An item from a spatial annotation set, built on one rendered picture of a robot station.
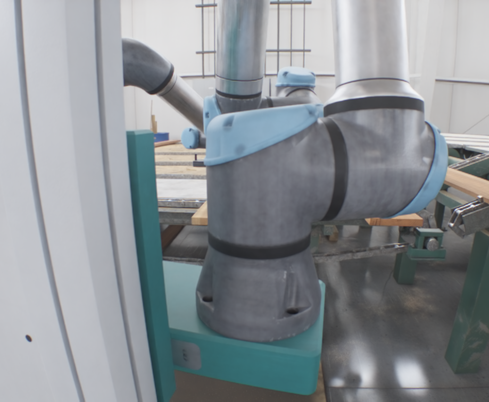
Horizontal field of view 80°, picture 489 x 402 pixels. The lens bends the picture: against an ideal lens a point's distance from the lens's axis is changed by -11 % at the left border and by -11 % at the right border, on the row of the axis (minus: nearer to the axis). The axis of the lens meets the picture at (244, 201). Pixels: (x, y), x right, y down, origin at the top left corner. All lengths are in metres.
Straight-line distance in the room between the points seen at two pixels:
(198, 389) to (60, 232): 1.49
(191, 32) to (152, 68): 7.16
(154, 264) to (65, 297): 0.09
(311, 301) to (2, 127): 0.32
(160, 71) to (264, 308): 0.62
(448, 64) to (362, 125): 8.06
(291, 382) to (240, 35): 0.44
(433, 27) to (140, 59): 6.75
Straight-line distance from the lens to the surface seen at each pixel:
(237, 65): 0.50
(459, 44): 8.58
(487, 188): 1.75
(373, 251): 1.56
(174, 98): 0.86
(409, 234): 1.59
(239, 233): 0.31
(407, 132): 0.36
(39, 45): 0.24
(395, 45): 0.39
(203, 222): 1.16
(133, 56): 0.81
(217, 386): 1.69
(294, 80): 0.63
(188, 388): 1.69
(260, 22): 0.50
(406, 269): 2.69
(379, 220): 1.24
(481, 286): 1.75
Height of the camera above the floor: 1.23
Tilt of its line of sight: 15 degrees down
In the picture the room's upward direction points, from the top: straight up
